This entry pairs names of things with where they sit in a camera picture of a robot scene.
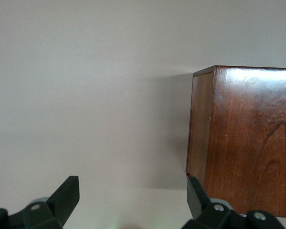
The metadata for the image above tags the dark brown wooden cabinet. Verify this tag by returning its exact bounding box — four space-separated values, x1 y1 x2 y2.
185 65 286 219

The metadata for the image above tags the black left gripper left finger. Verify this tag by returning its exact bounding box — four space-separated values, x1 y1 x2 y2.
0 176 80 229

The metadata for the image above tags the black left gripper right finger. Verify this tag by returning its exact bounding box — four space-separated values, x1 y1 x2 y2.
181 176 284 229

